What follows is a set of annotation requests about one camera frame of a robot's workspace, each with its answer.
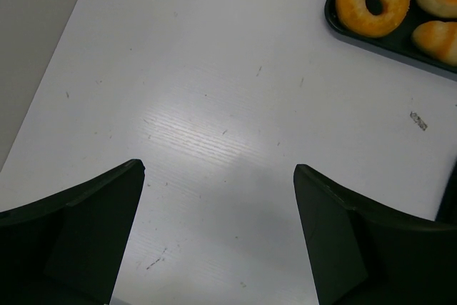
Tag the striped orange bread loaf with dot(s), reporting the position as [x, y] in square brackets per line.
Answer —
[438, 40]

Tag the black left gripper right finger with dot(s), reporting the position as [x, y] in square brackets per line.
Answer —
[364, 252]

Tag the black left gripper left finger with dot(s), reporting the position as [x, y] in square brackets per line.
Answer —
[67, 248]

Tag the sugared orange donut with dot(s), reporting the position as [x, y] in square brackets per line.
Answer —
[372, 18]

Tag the black baking tray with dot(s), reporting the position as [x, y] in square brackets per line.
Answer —
[398, 45]

